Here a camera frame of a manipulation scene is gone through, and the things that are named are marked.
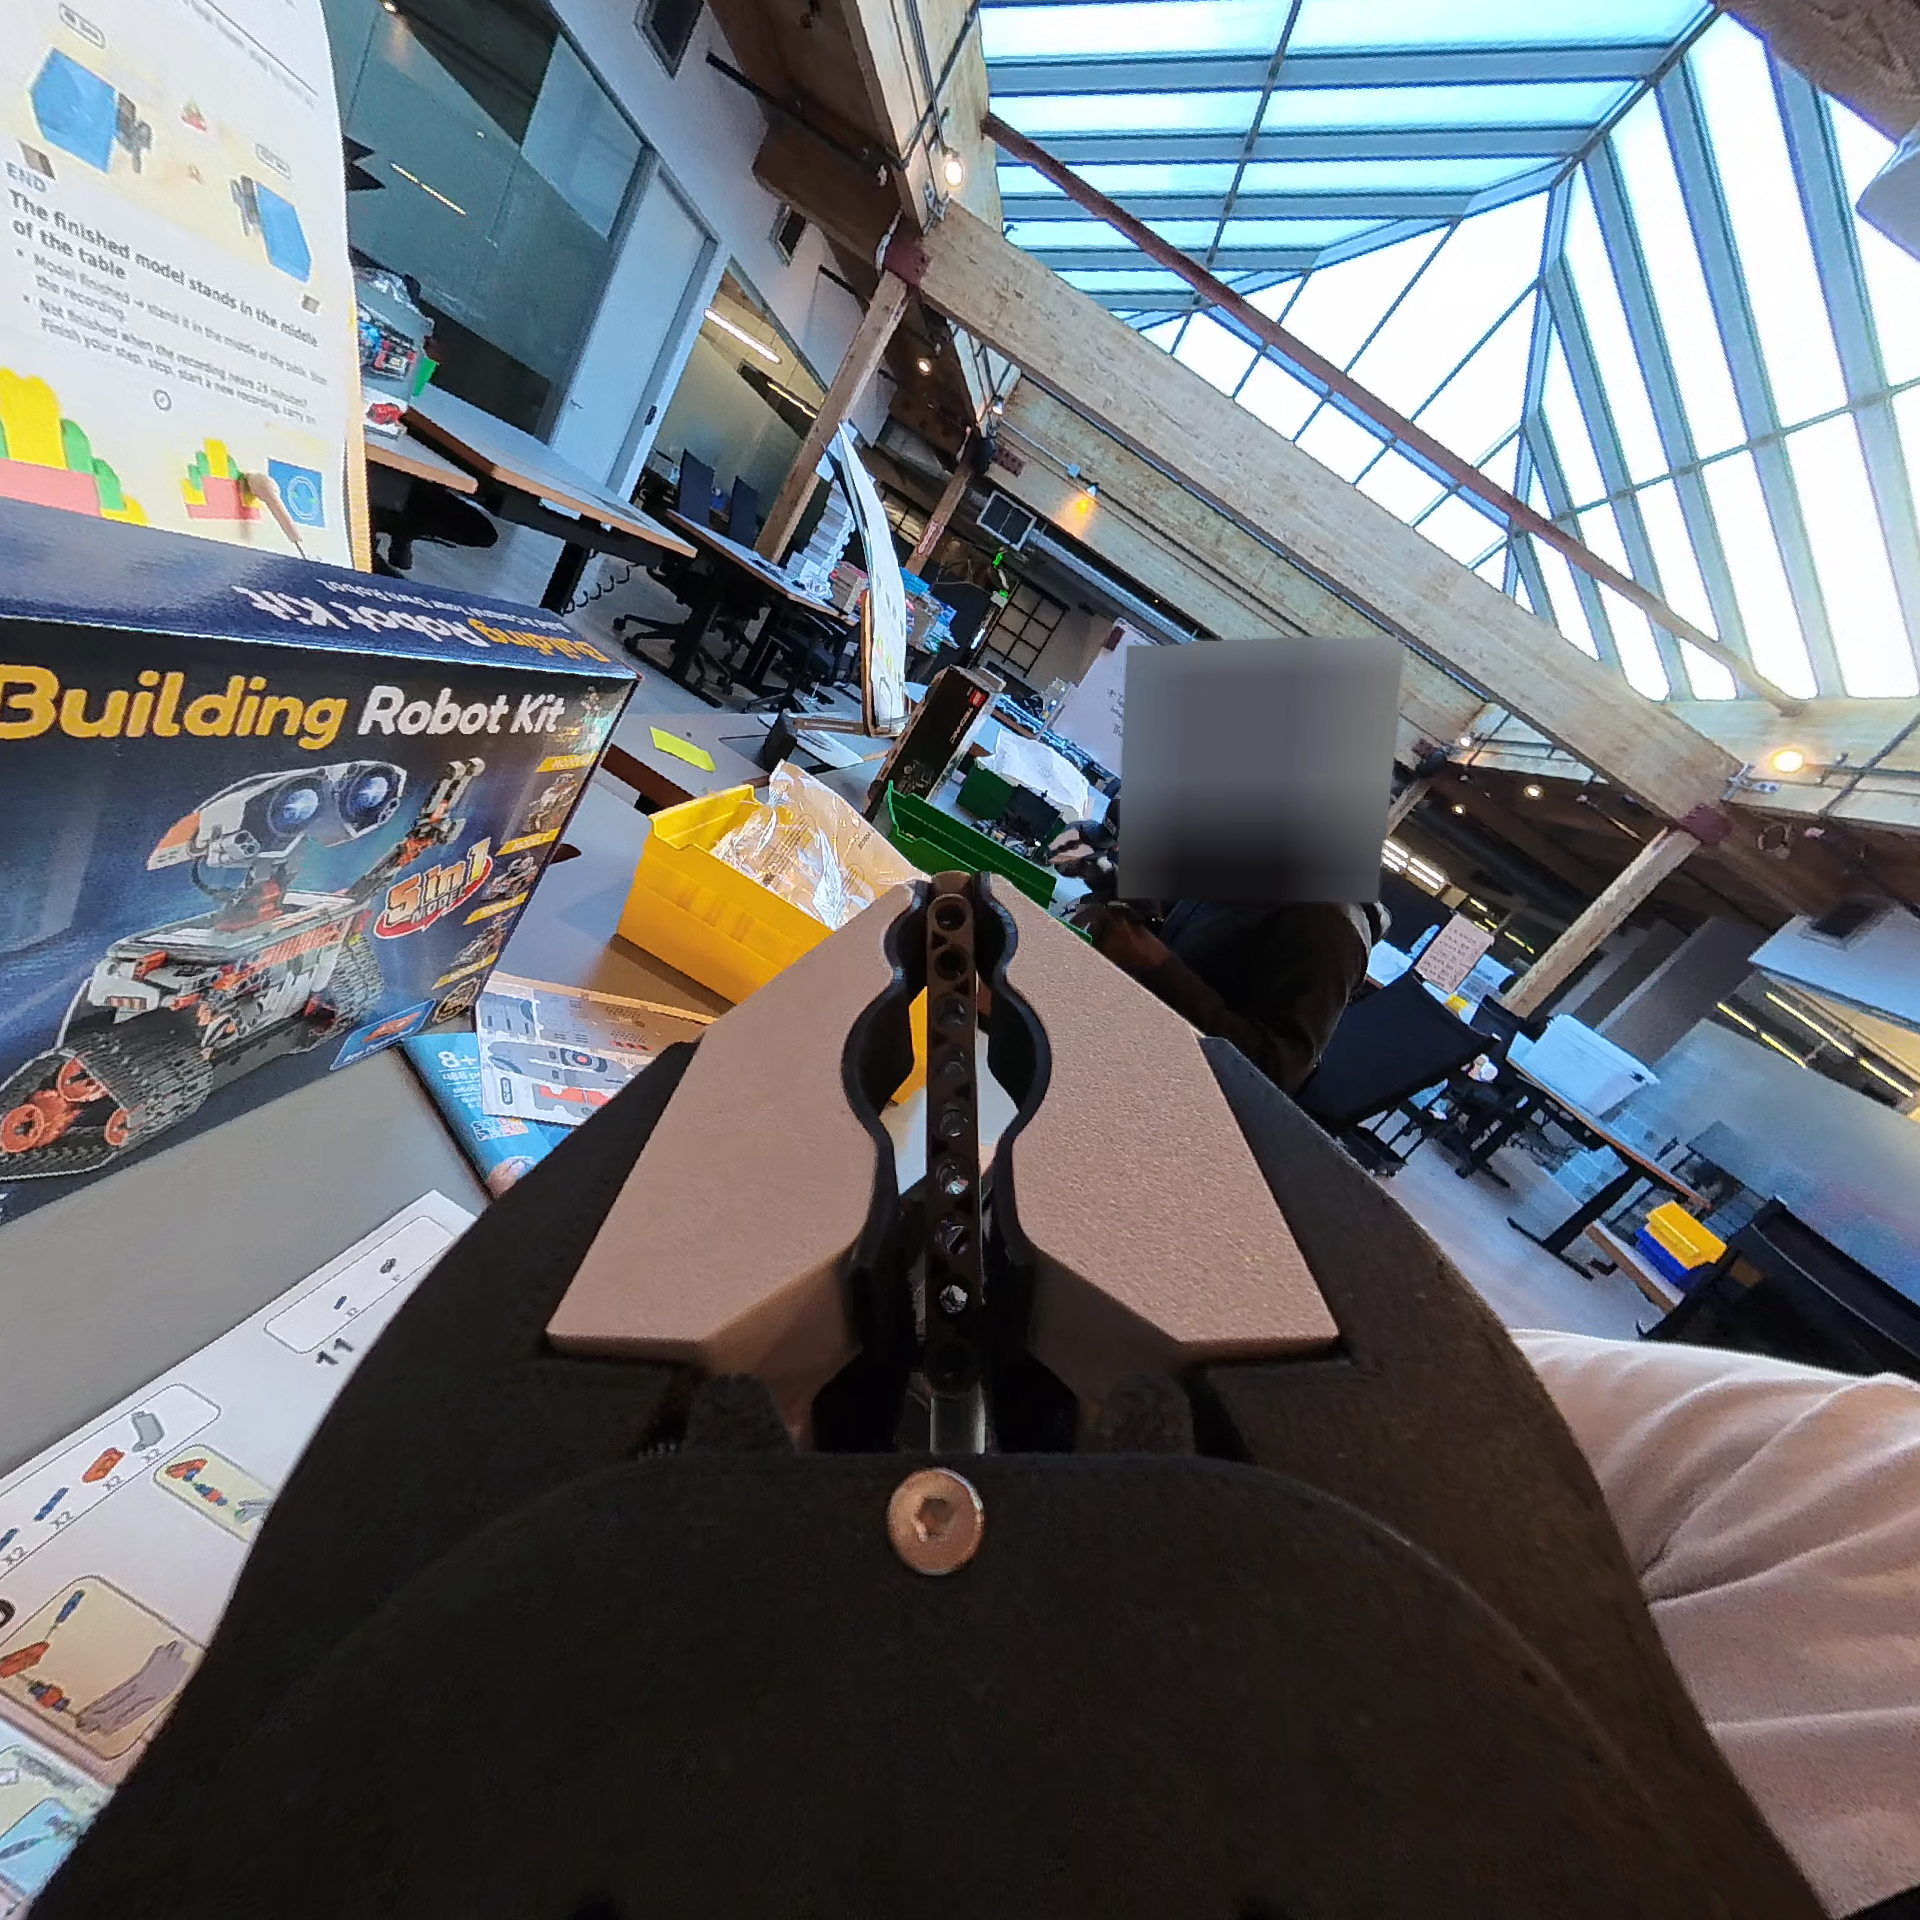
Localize grey sticker sheet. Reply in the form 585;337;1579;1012
475;975;719;1131

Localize white instruction manual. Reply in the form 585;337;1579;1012
0;1192;486;1920

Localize grey desk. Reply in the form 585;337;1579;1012
0;713;901;1488

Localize clear plastic bag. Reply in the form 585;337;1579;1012
707;762;919;932

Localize green plastic bin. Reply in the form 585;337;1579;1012
881;784;1059;911

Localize yellow plastic bin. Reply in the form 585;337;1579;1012
617;784;931;1104

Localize desk with black legs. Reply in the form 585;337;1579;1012
1506;1035;1711;1279

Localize black perforated toy beam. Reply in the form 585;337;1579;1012
917;873;990;1404

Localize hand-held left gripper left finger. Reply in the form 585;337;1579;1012
545;882;919;1450

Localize brown-edged desk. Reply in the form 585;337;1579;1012
600;704;901;813

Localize illustrated instruction poster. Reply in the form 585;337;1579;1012
0;0;371;570

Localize stack of toy car boxes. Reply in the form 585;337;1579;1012
354;266;439;438

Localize black cardboard box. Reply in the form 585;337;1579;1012
861;667;1003;825

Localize black office chair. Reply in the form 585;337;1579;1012
1295;973;1535;1181

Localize person's right forearm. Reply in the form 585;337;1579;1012
1514;1327;1920;1920

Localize dark blue office chairs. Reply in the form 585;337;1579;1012
614;451;820;708

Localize short wooden-top desk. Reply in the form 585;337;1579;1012
364;426;481;573

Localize long wooden-top desk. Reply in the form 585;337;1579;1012
366;383;699;619

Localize blue toy robot box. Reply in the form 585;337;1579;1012
0;502;642;1225

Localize white storage boxes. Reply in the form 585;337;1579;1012
1514;1012;1659;1120

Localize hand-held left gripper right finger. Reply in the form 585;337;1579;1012
981;877;1339;1454

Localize white poster board on stand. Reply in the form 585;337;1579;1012
824;426;913;741

